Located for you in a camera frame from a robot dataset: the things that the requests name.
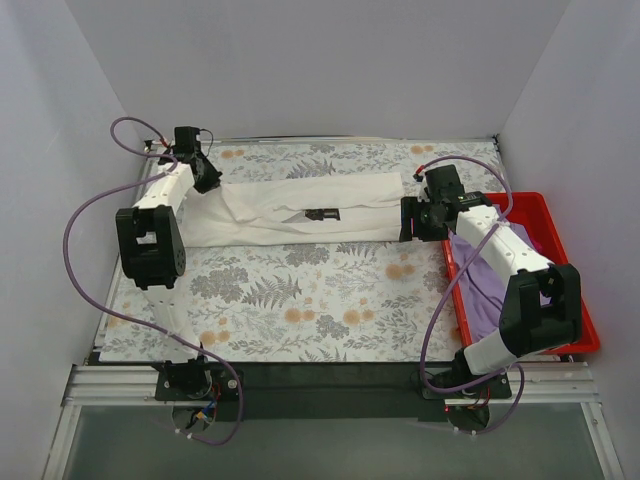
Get aluminium table frame rail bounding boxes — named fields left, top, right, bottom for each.
left=42, top=364, right=166, bottom=480

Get purple t shirt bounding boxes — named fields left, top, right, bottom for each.
left=449, top=217, right=542, bottom=343

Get white t shirt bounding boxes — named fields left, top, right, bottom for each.
left=180, top=172, right=405, bottom=248

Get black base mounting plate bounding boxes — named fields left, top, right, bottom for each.
left=154, top=360, right=511, bottom=424

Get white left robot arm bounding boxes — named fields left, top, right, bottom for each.
left=116, top=126, right=221, bottom=400

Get floral patterned table mat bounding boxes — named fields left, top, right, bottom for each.
left=99, top=141, right=509, bottom=364

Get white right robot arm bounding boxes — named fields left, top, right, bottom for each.
left=399, top=156, right=583, bottom=398

